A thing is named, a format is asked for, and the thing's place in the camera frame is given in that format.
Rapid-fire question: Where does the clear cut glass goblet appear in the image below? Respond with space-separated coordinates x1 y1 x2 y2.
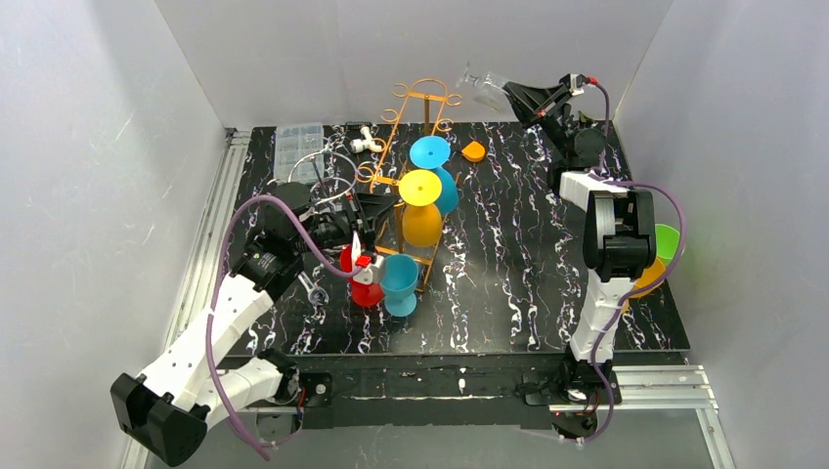
456 63 511 113

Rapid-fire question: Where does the silver wire glass rack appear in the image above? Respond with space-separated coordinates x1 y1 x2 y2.
265 147 358 212

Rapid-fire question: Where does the yellow plastic wine glass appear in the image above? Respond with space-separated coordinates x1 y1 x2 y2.
398 169 443 248

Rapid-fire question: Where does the blue plastic goblet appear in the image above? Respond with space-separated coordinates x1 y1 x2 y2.
409 136 459 216
380 254 419 318

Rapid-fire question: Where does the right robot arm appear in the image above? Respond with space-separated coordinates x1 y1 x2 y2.
502 74 656 394

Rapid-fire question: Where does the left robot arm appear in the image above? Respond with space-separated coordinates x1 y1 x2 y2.
110 182 398 467

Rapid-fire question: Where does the white pipe fitting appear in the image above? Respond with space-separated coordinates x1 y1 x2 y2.
349 126 383 153

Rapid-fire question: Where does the small orange cup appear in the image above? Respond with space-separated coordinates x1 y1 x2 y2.
461 141 487 163

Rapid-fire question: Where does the blue plastic goblet front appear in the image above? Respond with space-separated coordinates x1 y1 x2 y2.
380 254 419 318

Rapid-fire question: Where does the red plastic goblet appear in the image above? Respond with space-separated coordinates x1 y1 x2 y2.
339 247 383 308

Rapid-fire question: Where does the clear plastic organizer box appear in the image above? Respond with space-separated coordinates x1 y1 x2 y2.
273 122 325 184

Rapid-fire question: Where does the silver wrench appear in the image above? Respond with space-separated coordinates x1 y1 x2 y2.
297 272 329 306

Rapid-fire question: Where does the green plastic goblet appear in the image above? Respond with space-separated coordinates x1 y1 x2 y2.
655 224 680 267

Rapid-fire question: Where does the orange plastic goblet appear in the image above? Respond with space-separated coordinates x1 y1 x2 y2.
631 257 666 299

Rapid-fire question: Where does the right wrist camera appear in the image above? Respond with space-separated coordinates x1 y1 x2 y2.
560 73 597 97

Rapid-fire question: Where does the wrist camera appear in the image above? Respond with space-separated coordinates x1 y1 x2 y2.
560 73 597 97
350 232 386 285

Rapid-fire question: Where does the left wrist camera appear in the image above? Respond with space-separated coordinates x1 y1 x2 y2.
350 232 386 285

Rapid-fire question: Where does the gold wire glass rack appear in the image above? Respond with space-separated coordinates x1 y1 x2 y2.
358 78 462 293

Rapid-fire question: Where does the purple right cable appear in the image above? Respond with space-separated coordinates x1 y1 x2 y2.
583 80 689 445

